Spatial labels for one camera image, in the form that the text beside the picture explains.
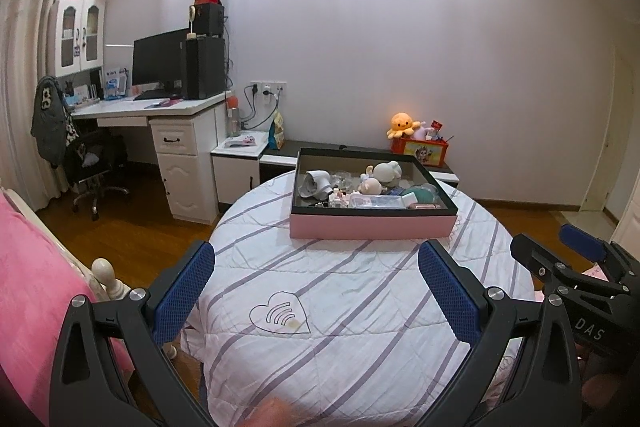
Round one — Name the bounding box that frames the pink flat case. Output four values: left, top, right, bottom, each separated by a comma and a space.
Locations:
408, 202, 446, 211

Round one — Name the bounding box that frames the striped white table cloth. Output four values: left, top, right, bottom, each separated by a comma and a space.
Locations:
179, 168, 539, 427

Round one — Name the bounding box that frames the orange toy storage box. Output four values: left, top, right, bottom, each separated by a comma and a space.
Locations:
392, 138, 449, 168

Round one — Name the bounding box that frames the clear box with label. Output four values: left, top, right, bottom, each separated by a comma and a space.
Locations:
349, 193, 406, 210

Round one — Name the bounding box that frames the black office chair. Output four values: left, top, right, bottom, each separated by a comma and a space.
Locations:
63, 130, 130, 221

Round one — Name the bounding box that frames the white round-head doll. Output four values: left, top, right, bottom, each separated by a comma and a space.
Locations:
372, 160, 402, 188

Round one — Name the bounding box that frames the black white tv cabinet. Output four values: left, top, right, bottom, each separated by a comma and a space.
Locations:
209, 129, 460, 208

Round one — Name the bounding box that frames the white desk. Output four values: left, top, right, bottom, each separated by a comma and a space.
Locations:
74, 92, 227, 225

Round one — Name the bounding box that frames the pink black storage box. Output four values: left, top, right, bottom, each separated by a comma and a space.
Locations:
290, 147, 458, 239

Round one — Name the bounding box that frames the orange octopus plush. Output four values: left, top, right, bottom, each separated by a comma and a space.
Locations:
386, 113, 421, 140

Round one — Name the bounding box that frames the black jacket on chair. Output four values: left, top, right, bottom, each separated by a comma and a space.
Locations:
30, 76, 79, 169

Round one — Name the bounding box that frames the snack bag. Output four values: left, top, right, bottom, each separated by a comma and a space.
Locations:
268, 110, 285, 150

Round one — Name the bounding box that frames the red topped water bottle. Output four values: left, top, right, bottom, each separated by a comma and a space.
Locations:
226, 95, 242, 138

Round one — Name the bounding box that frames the black computer monitor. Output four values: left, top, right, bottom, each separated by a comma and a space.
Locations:
131, 28, 188, 100

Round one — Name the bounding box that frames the black computer tower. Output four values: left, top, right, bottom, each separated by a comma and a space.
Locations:
181, 36, 227, 100

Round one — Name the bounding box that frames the white glass-door cabinet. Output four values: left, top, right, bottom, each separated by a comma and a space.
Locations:
46, 0, 105, 77

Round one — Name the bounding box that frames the black speaker on tower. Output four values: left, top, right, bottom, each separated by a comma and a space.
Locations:
189, 2, 224, 37

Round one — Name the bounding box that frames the beige curtain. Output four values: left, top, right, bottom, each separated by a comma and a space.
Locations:
1, 0, 68, 210

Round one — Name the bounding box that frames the white bed post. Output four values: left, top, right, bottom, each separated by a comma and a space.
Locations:
91, 258, 130, 300

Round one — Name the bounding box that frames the white small camera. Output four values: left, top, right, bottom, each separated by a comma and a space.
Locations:
298, 170, 333, 200

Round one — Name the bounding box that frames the white wall power strip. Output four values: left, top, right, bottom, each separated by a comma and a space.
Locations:
252, 80, 288, 96

